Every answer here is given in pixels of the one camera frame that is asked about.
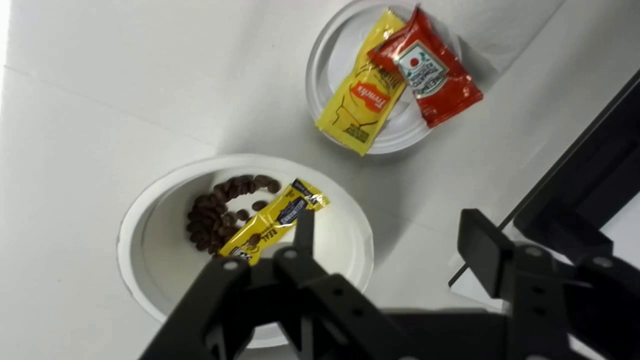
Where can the flat grey scale plate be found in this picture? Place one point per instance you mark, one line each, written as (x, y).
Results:
(627, 232)

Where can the pile of coffee beans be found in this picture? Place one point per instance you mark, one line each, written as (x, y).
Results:
(211, 217)

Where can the yellow packet with dark label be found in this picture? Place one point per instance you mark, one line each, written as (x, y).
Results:
(272, 223)

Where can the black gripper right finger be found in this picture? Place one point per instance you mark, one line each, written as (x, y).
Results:
(553, 306)

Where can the white round bowl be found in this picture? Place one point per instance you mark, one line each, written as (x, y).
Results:
(166, 267)

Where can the red ketchup packet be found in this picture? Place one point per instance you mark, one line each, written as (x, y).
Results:
(427, 72)

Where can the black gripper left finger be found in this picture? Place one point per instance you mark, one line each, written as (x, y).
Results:
(293, 312)

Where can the small white plate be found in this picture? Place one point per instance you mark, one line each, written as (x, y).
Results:
(327, 61)

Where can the yellow packet with red label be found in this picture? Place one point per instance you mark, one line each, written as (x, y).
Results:
(357, 107)

